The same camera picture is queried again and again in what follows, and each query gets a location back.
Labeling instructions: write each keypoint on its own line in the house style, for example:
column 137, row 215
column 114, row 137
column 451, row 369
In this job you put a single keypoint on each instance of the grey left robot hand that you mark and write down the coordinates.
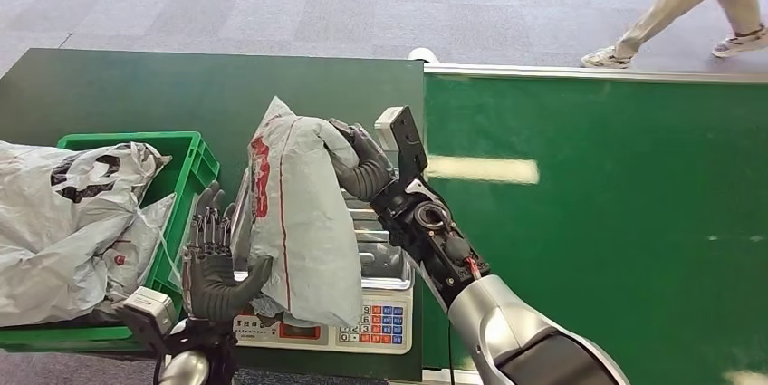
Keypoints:
column 213, row 292

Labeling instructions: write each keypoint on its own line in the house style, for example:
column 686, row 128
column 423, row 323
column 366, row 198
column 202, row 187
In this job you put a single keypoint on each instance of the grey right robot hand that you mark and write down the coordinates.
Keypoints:
column 366, row 178

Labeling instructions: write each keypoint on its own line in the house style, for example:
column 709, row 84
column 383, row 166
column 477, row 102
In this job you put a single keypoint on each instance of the white package with red print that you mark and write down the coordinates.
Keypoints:
column 306, row 226

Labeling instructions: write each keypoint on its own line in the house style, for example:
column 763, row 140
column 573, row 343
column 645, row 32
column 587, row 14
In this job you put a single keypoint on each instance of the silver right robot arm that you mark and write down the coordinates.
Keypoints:
column 510, row 322

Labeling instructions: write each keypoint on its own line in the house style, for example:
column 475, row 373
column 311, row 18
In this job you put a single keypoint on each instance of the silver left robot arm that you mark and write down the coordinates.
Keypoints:
column 192, row 364

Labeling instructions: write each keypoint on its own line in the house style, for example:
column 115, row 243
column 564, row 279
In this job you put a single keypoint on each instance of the small grey package red dot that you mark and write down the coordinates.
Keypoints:
column 138, row 244

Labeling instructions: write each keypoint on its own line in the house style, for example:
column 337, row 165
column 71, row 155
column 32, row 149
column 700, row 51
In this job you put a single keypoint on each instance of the white conveyor roller cap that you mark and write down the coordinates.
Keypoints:
column 423, row 54

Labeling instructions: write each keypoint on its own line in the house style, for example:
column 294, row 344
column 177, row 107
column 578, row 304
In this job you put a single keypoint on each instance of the large grey package black print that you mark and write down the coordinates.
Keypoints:
column 54, row 232

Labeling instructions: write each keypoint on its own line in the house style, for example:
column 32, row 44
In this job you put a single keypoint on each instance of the green conveyor belt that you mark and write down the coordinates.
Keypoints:
column 630, row 202

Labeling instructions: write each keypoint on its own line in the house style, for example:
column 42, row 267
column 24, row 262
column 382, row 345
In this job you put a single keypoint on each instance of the steel weighing tray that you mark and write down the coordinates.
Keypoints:
column 384, row 262

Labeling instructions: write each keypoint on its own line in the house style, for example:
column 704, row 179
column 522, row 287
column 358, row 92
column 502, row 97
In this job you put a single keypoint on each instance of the green plastic crate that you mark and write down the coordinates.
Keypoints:
column 192, row 160

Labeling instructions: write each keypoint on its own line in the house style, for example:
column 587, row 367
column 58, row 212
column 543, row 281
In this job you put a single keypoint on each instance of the white electronic scale base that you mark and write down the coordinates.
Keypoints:
column 384, row 322

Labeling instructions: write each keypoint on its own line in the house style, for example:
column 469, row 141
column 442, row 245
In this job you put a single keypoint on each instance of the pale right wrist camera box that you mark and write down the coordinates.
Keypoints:
column 408, row 142

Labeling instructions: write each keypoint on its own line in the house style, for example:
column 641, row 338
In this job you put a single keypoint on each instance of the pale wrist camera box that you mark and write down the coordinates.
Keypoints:
column 147, row 310
column 408, row 142

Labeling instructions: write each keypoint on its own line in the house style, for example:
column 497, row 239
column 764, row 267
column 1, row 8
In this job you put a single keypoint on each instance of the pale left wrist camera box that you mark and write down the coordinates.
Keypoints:
column 147, row 310

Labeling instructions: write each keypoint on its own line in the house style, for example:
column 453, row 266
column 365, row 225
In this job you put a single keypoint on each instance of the aluminium conveyor side rail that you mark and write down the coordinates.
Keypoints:
column 600, row 73
column 444, row 377

